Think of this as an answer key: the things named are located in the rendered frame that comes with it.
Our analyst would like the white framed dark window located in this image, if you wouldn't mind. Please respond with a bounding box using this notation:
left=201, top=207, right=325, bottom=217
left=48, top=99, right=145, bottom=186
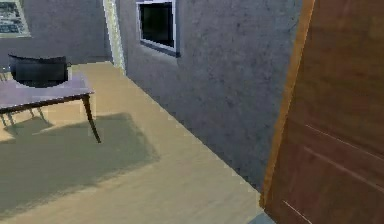
left=135, top=0, right=181, bottom=58

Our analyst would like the brown wooden room door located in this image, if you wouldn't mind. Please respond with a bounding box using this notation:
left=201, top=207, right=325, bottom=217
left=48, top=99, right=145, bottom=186
left=259, top=0, right=384, bottom=224

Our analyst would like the purple top wooden table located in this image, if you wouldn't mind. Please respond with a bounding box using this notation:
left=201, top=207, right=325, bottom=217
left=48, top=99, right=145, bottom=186
left=0, top=70, right=102, bottom=144

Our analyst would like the black chair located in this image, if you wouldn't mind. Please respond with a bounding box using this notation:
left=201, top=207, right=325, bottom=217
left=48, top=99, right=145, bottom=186
left=0, top=53, right=72, bottom=128

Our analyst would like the white door frame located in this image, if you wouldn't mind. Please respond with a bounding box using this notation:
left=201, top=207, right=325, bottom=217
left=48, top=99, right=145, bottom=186
left=101, top=0, right=127, bottom=76

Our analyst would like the framed wall picture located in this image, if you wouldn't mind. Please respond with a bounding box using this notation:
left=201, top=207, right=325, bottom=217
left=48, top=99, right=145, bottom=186
left=0, top=0, right=32, bottom=39

